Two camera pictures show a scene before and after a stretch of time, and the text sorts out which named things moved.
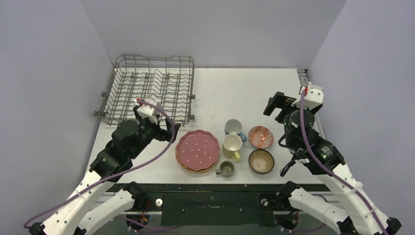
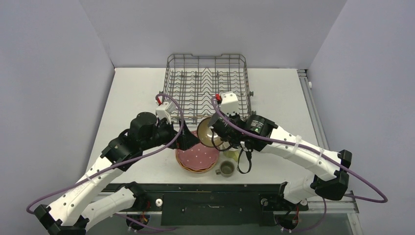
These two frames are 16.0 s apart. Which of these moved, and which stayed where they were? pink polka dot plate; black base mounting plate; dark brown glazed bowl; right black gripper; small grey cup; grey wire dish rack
Moved: grey wire dish rack; dark brown glazed bowl; right black gripper
Stayed: black base mounting plate; pink polka dot plate; small grey cup
